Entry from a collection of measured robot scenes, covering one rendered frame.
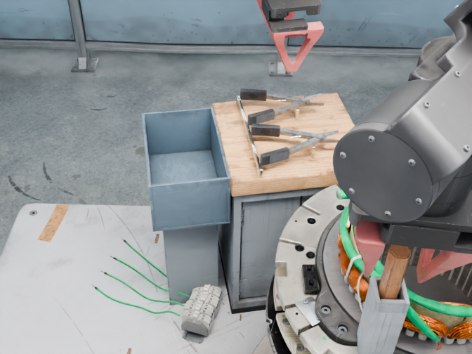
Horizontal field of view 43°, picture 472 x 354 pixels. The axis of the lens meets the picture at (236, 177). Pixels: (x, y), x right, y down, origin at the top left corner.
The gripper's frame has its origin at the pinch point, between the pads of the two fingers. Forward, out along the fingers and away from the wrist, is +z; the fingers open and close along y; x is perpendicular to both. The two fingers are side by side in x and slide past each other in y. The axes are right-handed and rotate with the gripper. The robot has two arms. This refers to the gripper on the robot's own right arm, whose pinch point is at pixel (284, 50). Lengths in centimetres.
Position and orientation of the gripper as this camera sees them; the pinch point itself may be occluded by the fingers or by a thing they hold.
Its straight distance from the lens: 85.7
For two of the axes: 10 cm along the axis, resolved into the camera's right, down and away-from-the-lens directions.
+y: 1.7, 6.7, -7.2
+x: 9.9, -1.2, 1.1
